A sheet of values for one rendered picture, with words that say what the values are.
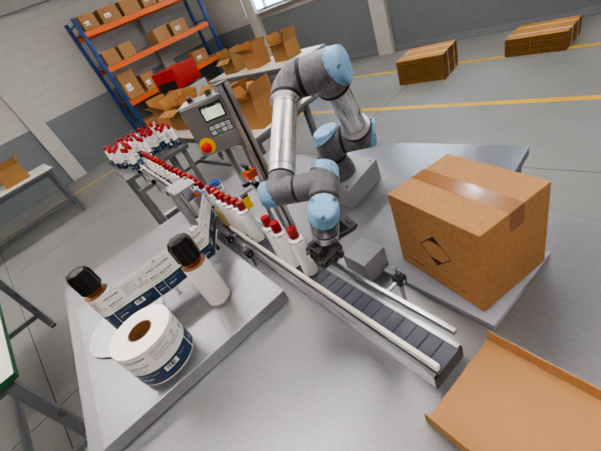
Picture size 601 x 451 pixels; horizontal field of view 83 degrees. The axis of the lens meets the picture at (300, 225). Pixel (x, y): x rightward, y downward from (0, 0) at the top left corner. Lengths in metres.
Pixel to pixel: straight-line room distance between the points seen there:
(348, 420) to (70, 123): 8.42
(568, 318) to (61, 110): 8.68
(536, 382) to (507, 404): 0.08
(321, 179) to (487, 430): 0.65
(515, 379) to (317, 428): 0.47
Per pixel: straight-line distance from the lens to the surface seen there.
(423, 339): 0.95
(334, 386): 0.99
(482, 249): 0.86
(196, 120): 1.29
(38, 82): 8.83
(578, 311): 1.08
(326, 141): 1.43
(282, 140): 0.96
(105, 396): 1.36
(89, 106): 8.96
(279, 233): 1.14
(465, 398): 0.93
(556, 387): 0.96
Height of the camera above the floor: 1.68
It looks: 34 degrees down
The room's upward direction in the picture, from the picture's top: 25 degrees counter-clockwise
